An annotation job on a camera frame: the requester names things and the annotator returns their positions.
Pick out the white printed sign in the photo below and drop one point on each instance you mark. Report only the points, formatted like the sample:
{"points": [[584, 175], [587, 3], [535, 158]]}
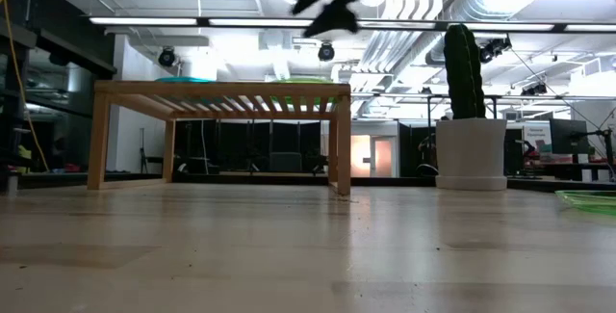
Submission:
{"points": [[535, 135]]}

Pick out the grey box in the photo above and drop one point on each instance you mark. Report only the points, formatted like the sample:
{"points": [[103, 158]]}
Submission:
{"points": [[285, 162]]}

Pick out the green cactus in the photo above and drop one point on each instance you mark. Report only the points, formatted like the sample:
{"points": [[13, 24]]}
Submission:
{"points": [[464, 72]]}

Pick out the black partition curtain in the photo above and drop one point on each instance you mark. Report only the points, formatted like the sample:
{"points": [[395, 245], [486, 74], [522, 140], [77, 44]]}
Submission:
{"points": [[240, 144]]}

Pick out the black track spotlight cluster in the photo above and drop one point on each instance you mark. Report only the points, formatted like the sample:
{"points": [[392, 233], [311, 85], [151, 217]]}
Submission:
{"points": [[495, 49]]}

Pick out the black computer monitor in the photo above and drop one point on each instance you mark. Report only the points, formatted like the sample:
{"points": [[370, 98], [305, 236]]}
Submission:
{"points": [[568, 136]]}

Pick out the slatted wooden shelf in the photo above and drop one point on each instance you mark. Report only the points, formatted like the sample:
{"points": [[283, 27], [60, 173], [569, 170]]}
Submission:
{"points": [[221, 89]]}

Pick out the black hanging spotlight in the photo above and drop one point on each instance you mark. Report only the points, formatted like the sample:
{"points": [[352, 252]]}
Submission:
{"points": [[325, 51], [167, 57]]}

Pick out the frosted glass door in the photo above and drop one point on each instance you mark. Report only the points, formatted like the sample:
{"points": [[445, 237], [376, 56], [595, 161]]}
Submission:
{"points": [[383, 156]]}

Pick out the white hexagonal plant pot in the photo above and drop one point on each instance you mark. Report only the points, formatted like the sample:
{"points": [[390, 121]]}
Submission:
{"points": [[471, 154]]}

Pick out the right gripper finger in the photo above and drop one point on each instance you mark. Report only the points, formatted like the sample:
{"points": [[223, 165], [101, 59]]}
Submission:
{"points": [[345, 19], [321, 23]]}

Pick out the black aluminium table frame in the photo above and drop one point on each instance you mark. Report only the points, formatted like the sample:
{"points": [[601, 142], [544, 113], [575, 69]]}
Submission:
{"points": [[385, 180]]}

